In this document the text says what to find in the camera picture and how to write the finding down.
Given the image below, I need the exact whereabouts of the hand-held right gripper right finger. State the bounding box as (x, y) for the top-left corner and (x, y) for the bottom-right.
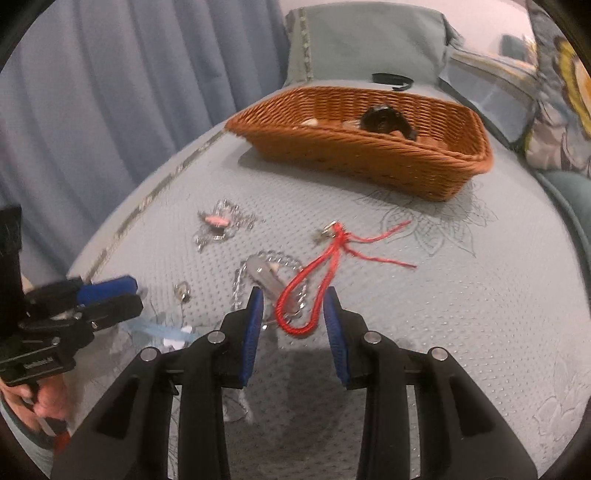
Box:
(323, 286), (539, 480)

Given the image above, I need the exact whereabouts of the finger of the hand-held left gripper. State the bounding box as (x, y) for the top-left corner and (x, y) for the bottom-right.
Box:
(18, 294), (144, 334)
(65, 275), (139, 308)

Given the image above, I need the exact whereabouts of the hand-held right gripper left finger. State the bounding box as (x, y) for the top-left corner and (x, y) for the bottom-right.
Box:
(51, 286), (265, 480)

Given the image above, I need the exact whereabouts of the silver chain necklace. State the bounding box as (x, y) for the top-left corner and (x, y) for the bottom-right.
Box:
(235, 250), (309, 325)

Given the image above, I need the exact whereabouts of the red cord bracelet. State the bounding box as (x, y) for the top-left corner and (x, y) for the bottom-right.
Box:
(276, 220), (417, 338)

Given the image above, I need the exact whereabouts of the silver bracelet with pink charm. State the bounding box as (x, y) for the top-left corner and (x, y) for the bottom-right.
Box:
(194, 199), (259, 252)

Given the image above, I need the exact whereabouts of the brown wicker basket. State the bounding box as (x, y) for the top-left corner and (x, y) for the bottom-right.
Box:
(225, 86), (494, 202)

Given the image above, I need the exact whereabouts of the person's left hand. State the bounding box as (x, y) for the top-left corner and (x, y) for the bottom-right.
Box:
(0, 373), (71, 433)

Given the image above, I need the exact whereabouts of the blue grey curtain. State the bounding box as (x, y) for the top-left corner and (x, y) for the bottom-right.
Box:
(0, 0), (288, 282)

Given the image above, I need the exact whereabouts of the black wrist watch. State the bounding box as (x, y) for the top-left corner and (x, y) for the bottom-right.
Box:
(360, 105), (419, 140)

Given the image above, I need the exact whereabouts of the plain teal pillow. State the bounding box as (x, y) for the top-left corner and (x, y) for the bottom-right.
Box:
(534, 168), (591, 261)

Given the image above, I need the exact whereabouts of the striped blue-grey pillow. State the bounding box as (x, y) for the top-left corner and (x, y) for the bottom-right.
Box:
(438, 48), (540, 149)

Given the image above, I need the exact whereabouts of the teal armrest cover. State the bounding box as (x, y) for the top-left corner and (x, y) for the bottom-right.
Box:
(283, 6), (462, 89)

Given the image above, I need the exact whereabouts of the floral print pillow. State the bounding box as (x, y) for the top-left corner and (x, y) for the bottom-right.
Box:
(524, 0), (591, 178)

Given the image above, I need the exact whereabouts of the black strap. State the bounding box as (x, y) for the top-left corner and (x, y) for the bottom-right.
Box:
(372, 72), (413, 92)

